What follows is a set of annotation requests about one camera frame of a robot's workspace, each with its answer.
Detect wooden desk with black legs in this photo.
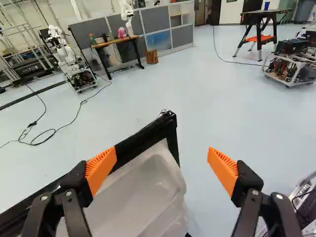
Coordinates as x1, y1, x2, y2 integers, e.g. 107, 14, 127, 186
90, 35, 145, 80

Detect black folding workbench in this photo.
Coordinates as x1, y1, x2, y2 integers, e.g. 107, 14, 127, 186
232, 8, 294, 62

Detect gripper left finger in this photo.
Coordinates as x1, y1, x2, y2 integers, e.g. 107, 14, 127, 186
21, 146, 118, 237

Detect grey office partition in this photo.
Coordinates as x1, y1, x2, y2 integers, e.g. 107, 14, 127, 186
68, 4, 195, 65

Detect white robot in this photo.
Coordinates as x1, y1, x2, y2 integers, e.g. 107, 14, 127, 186
262, 24, 316, 87
46, 24, 97, 94
118, 0, 136, 38

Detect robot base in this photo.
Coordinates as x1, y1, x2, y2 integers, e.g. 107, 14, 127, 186
288, 170, 316, 237

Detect brown wooden box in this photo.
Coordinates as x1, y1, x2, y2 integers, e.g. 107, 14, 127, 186
145, 49, 158, 64

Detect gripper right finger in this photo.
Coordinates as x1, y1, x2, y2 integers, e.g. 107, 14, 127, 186
207, 146, 303, 237

